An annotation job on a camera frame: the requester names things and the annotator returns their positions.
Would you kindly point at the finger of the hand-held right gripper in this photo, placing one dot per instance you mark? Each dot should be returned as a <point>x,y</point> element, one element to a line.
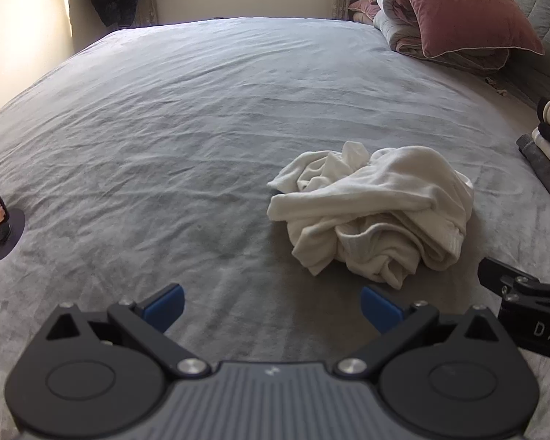
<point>499,277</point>

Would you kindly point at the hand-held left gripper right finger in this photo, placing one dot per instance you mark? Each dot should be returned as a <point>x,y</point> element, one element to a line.
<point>378,309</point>

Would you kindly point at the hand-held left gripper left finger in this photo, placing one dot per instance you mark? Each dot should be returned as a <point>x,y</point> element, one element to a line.
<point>167,305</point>

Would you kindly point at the folded grey garment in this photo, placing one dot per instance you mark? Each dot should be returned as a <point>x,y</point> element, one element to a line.
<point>543,174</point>

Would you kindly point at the grey bed sheet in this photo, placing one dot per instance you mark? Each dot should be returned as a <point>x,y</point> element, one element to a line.
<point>165,123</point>

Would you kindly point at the grey quilted headboard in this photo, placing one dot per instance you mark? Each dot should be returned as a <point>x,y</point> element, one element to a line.
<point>545,0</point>

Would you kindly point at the folded grey pink quilt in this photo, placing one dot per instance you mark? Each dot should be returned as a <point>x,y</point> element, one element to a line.
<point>398,23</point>

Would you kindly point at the large pink velvet pillow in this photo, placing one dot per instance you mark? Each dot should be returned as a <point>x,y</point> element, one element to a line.
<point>458,4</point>

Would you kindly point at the small pink pillow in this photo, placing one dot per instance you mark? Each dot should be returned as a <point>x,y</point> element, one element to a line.
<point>362,9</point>

